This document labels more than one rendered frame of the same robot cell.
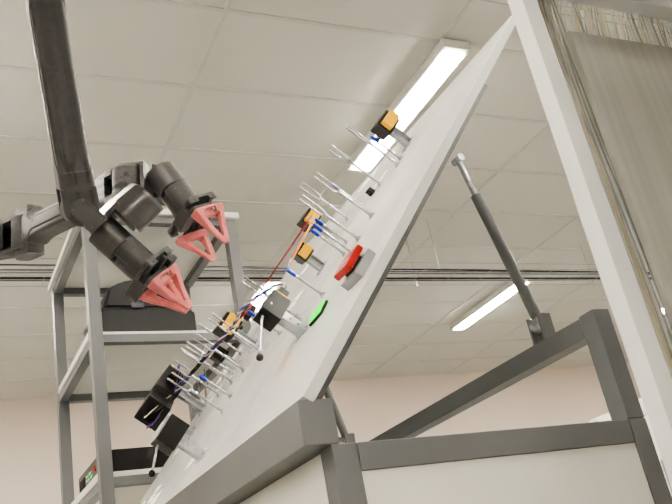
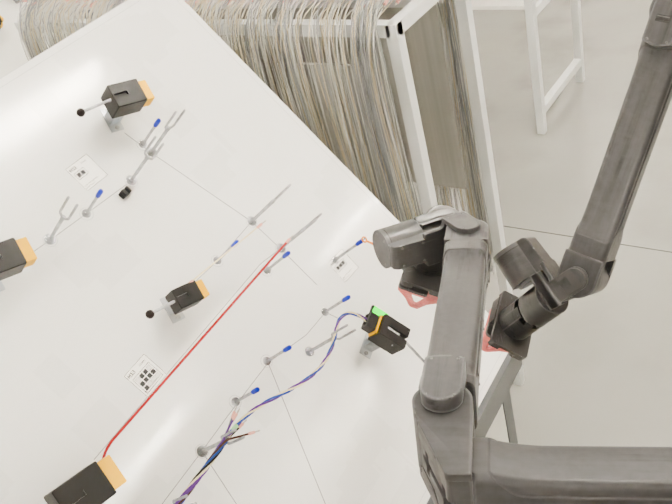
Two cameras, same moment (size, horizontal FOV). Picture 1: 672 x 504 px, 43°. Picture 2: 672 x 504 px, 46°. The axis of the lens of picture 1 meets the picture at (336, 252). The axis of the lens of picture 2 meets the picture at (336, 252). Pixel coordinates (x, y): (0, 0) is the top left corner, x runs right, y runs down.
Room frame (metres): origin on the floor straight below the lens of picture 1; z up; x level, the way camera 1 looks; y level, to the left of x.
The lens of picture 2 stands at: (1.83, 1.13, 2.07)
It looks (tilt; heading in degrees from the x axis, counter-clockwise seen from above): 35 degrees down; 251
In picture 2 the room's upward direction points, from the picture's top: 17 degrees counter-clockwise
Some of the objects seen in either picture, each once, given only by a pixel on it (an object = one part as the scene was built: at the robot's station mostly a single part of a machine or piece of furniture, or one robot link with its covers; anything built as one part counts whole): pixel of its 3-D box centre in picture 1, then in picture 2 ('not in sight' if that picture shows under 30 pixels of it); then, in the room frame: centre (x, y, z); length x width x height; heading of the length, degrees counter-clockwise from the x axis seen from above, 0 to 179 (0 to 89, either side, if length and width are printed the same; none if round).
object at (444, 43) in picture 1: (402, 113); not in sight; (4.29, -0.55, 3.26); 1.27 x 0.17 x 0.07; 28
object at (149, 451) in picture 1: (145, 471); not in sight; (2.49, 0.68, 1.09); 0.35 x 0.33 x 0.07; 30
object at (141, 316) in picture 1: (137, 320); not in sight; (2.46, 0.65, 1.56); 0.30 x 0.23 x 0.19; 122
